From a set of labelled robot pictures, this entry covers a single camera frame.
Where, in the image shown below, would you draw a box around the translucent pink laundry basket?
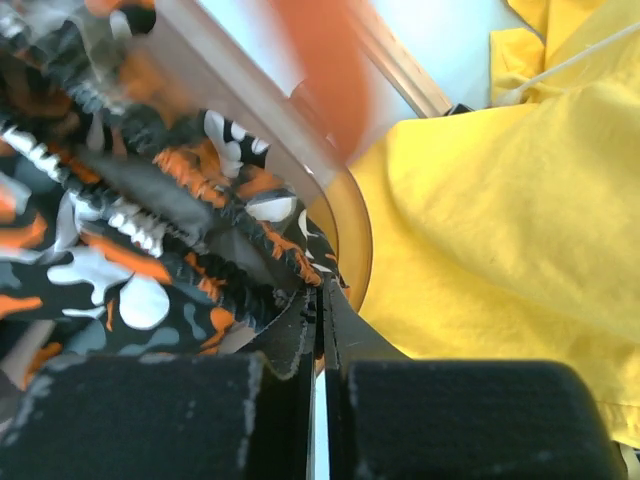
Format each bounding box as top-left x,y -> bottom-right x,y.
151,1 -> 373,309

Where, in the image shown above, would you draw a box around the orange hanger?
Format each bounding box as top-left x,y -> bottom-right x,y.
272,0 -> 375,163

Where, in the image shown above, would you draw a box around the yellow shorts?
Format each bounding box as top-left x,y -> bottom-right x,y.
351,1 -> 639,446

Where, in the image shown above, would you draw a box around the wooden clothes rack frame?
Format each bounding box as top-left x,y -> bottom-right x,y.
350,1 -> 453,118

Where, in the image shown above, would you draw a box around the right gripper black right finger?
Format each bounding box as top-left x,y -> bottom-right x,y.
322,281 -> 627,479

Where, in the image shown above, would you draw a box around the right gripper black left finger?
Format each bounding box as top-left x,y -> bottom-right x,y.
1,289 -> 316,479

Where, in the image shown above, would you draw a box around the orange black camouflage shorts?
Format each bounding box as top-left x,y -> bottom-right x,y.
1,1 -> 342,388

